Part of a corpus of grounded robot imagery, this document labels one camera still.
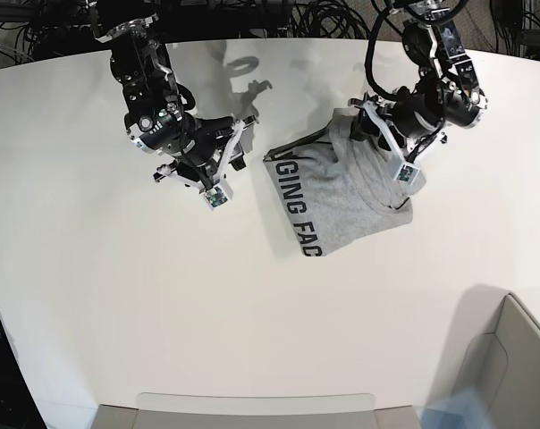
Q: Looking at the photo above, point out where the beige bin front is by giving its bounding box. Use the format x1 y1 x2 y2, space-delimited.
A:
91 392 421 428

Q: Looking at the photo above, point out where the beige bin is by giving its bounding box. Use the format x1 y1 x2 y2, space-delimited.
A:
447 293 540 428
91 392 421 428

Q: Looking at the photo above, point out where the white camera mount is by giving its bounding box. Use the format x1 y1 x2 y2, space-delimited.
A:
348 98 447 190
153 115 257 209

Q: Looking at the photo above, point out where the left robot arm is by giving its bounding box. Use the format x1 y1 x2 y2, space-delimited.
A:
363 1 487 163

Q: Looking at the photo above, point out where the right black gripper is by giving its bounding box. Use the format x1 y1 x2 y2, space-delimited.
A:
173 116 236 181

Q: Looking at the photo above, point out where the black cable bundle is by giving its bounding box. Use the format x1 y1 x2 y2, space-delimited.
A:
0 0 540 59

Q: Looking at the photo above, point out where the grey T-shirt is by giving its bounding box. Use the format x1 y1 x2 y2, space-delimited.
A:
263 109 426 257

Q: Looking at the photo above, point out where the beige bin right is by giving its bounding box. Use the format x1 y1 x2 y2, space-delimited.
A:
447 293 540 428

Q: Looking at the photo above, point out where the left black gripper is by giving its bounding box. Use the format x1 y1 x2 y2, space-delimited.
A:
359 87 444 155

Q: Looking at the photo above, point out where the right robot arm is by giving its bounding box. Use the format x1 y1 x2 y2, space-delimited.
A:
87 1 246 189

